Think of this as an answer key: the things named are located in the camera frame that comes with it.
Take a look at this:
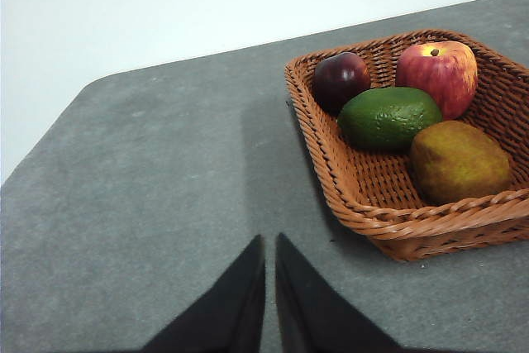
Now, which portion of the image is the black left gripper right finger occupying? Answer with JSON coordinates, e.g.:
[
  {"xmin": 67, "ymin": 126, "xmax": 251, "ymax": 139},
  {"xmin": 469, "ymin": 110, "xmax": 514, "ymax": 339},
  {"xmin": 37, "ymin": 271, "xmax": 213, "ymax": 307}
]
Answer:
[{"xmin": 274, "ymin": 231, "xmax": 411, "ymax": 353}]

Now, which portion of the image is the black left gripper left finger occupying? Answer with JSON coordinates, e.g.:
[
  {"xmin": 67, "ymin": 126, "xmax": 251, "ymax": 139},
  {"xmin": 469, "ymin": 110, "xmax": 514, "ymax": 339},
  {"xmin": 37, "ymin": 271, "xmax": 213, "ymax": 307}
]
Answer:
[{"xmin": 140, "ymin": 234, "xmax": 267, "ymax": 353}]

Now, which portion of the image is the brown wicker basket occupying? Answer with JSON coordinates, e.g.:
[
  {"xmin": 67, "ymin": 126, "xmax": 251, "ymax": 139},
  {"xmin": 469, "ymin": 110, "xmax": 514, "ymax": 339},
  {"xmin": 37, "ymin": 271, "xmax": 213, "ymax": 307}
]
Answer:
[{"xmin": 284, "ymin": 29, "xmax": 529, "ymax": 263}]

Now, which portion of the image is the green avocado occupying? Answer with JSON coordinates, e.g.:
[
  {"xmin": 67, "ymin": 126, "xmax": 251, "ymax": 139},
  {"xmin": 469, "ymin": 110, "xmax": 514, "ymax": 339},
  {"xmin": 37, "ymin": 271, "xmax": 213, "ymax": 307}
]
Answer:
[{"xmin": 337, "ymin": 86, "xmax": 444, "ymax": 152}]

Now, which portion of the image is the dark red plum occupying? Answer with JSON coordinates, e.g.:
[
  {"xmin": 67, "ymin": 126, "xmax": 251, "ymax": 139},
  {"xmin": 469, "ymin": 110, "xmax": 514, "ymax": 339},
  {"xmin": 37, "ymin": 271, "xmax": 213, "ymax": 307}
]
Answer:
[{"xmin": 312, "ymin": 51, "xmax": 372, "ymax": 114}]

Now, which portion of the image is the red yellow apple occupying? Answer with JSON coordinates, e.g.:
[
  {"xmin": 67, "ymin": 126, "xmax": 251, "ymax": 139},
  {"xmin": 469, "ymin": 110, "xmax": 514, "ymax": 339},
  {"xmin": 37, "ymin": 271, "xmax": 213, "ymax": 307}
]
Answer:
[{"xmin": 395, "ymin": 41, "xmax": 479, "ymax": 121}]

